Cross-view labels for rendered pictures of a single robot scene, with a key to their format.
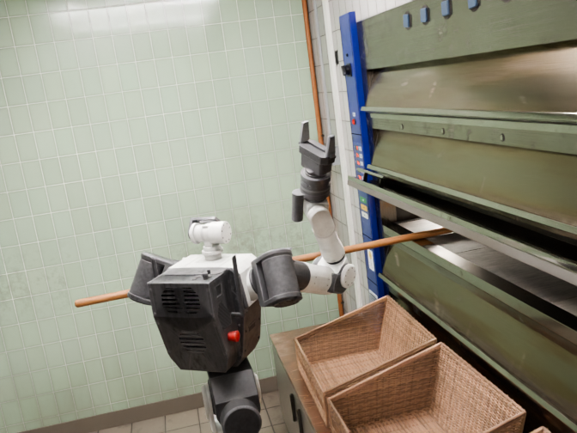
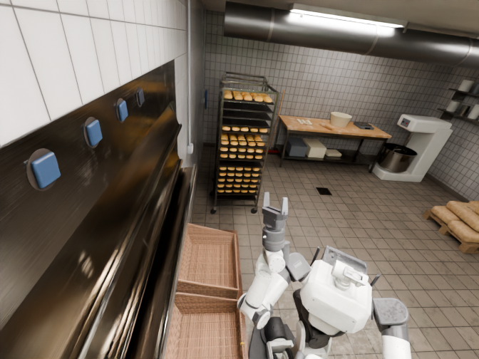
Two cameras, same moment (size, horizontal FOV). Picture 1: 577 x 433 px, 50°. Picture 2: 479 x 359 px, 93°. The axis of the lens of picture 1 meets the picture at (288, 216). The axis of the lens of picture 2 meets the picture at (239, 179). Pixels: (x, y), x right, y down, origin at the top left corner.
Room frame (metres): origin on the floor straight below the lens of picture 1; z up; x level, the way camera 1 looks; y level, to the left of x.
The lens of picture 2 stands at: (2.42, -0.23, 2.25)
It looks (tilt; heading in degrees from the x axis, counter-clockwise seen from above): 32 degrees down; 182
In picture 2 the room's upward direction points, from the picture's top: 8 degrees clockwise
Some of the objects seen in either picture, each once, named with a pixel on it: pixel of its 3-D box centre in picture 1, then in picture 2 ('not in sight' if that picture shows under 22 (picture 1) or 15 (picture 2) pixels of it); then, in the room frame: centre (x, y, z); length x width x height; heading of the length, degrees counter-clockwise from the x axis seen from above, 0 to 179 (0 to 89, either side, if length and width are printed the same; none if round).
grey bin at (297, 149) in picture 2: not in sight; (295, 146); (-2.35, 0.71, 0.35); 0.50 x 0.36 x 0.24; 10
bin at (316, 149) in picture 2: not in sight; (313, 147); (-2.43, 1.12, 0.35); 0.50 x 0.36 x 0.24; 12
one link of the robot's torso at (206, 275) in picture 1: (210, 307); (333, 291); (1.73, 0.26, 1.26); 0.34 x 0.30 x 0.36; 67
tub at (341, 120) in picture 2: not in sight; (339, 120); (-2.59, 1.53, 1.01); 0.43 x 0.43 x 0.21
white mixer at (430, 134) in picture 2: not in sight; (407, 148); (-2.37, 3.03, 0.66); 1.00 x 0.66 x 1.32; 100
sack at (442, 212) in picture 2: not in sight; (455, 214); (-0.77, 3.19, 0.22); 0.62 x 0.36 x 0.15; 106
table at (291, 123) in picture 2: not in sight; (326, 144); (-2.48, 1.40, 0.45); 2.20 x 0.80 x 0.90; 100
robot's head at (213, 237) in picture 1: (211, 236); (345, 275); (1.78, 0.23, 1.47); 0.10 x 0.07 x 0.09; 67
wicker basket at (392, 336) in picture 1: (361, 354); not in sight; (2.43, -0.23, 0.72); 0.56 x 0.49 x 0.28; 9
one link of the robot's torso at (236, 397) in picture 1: (233, 393); (311, 313); (1.70, 0.23, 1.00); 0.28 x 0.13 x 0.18; 12
